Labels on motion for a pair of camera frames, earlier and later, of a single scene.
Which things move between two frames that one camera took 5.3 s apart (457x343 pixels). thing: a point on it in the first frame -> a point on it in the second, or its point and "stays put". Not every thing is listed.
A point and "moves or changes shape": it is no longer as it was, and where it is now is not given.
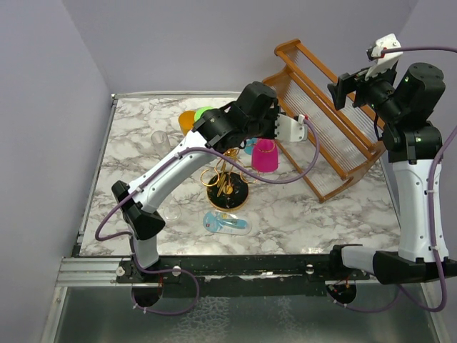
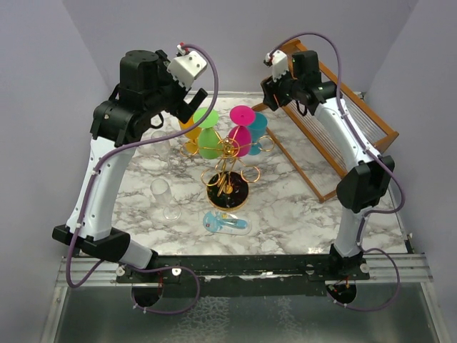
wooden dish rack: x=341 y=143 stays put
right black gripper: x=347 y=83 -> x=268 y=86
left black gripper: x=272 y=113 -> x=185 y=111
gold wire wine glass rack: x=227 y=184 stays put
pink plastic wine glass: x=264 y=155 moves or changes shape
